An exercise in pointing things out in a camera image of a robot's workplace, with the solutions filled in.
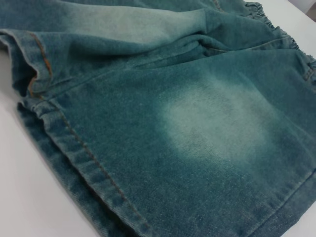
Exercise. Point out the blue washed denim shorts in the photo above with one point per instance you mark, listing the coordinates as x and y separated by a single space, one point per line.
172 123

